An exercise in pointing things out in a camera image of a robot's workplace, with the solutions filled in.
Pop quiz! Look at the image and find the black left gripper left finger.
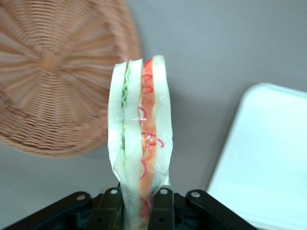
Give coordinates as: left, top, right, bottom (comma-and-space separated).
92, 186, 125, 230

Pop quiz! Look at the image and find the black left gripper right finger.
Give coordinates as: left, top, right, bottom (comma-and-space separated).
148, 186, 175, 230

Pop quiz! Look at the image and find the triangle sandwich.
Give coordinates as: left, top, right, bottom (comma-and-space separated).
107, 54, 174, 230

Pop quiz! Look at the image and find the beige rectangular tray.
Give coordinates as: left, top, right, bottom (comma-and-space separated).
206, 82, 307, 230

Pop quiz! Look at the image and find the round brown wicker basket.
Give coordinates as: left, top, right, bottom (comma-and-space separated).
0, 0, 142, 159

